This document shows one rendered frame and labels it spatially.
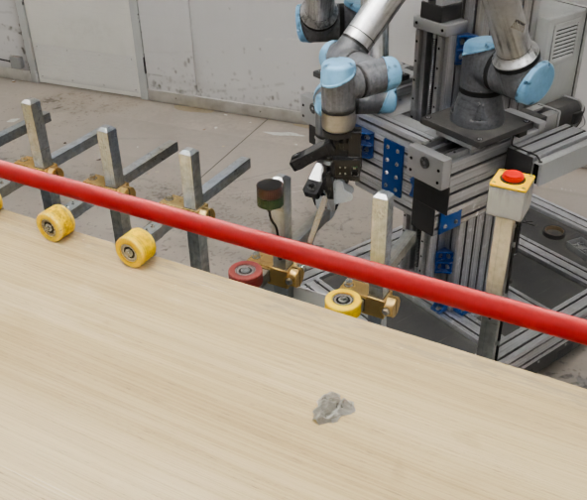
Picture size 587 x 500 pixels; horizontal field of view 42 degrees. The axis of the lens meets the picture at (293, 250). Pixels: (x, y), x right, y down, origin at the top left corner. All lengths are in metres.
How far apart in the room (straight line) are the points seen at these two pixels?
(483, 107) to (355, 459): 1.14
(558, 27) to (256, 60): 2.58
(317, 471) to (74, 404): 0.48
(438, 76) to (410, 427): 1.25
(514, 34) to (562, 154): 0.48
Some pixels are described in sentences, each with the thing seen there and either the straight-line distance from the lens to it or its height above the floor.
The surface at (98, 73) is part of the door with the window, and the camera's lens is 5.47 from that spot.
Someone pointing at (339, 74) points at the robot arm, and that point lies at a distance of 1.67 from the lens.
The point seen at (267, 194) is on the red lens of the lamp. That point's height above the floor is 1.10.
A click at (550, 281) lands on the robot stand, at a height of 0.21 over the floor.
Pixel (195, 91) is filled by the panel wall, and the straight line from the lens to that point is 5.07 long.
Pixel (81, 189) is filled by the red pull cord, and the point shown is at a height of 1.75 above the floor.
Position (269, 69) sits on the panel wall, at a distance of 4.77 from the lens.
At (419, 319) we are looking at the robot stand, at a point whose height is 0.21.
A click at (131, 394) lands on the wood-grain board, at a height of 0.90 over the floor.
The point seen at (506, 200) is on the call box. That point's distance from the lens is 1.51.
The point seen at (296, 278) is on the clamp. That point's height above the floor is 0.85.
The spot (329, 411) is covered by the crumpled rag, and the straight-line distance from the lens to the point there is 1.42.
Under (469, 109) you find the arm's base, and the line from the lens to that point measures 2.17.
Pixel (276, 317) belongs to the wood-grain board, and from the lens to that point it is 1.64.
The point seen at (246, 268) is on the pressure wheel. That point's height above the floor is 0.91.
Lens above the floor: 1.90
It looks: 33 degrees down
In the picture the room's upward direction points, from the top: 1 degrees counter-clockwise
